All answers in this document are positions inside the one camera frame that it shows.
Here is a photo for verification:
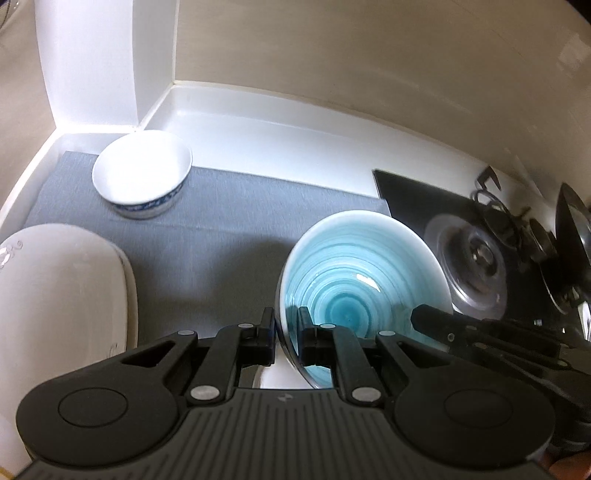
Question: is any black pan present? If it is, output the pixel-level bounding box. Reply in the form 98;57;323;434
554;182;591;319

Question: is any metal gas burner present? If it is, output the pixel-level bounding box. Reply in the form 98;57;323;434
425;217;509;319

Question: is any white bowl blue pattern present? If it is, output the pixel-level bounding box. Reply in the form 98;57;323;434
91;130;193;220

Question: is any black glass cooktop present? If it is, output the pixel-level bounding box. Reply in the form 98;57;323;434
373;168;591;342

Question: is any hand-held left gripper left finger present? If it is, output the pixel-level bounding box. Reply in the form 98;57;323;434
115;307;278;407

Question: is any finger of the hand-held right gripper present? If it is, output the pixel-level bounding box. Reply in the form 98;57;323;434
410;304;561;367

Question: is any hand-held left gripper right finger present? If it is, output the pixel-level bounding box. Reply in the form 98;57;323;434
298;306;455;407

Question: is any small white square plate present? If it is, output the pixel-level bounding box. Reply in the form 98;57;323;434
0;223;132;476

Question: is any teal glazed bowl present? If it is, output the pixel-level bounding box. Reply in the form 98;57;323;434
274;210;455;388

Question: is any black pan support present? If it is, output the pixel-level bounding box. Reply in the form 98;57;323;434
471;166;559;264

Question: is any grey counter mat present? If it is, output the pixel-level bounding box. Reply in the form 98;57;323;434
23;150;393;370

